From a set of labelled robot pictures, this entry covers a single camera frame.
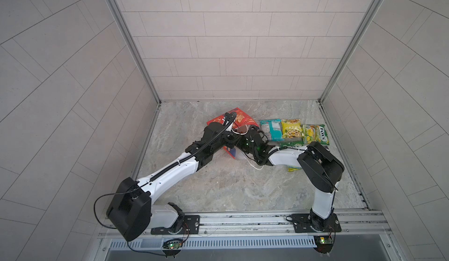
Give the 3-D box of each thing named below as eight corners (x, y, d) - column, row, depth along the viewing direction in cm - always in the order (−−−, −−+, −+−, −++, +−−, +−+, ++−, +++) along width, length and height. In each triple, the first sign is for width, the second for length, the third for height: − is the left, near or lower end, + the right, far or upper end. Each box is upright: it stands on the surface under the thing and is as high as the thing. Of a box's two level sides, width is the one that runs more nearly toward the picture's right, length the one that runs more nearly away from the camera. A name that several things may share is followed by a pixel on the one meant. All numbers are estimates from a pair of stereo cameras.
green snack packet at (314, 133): (303, 144, 98) (305, 140, 94) (298, 128, 105) (300, 124, 102) (327, 144, 98) (331, 140, 95) (321, 128, 105) (324, 124, 102)
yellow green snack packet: (283, 138, 100) (285, 135, 96) (280, 123, 107) (281, 119, 104) (302, 139, 100) (305, 135, 97) (297, 123, 107) (299, 119, 104)
